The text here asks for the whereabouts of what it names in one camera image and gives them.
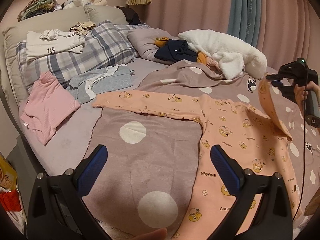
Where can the person's right hand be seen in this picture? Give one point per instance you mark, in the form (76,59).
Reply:
(301,93)

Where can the blue grey curtain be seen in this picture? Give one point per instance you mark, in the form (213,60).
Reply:
(244,20)

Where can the pink folded garment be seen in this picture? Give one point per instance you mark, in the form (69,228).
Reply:
(47,106)

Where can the grey and white garment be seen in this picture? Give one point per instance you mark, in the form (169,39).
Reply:
(85,87)

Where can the pink curtain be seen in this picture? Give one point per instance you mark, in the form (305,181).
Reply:
(289,29)

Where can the beige headboard cushion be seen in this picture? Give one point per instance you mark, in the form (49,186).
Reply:
(62,20)

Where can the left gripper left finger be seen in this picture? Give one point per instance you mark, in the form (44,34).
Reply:
(57,209)

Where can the cream folded shirt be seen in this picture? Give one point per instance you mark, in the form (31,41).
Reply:
(52,42)

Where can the mauve polka dot blanket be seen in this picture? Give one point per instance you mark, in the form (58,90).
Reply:
(186,77)

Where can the peach cartoon print baby onesie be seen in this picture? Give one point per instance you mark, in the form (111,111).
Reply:
(159,172)

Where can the mustard yellow garment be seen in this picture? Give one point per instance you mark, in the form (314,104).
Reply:
(201,58)

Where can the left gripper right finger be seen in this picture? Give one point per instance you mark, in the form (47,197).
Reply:
(273,217)

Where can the white fluffy fleece garment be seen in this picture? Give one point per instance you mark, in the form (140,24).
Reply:
(232,54)

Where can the plush toys on headboard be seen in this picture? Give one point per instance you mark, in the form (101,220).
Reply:
(40,7)

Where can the navy blue garment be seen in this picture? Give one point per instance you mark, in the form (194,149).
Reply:
(175,51)

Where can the grey plaid pillow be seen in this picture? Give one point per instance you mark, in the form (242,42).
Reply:
(105,45)

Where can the mauve pillow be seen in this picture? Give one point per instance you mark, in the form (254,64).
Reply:
(143,40)

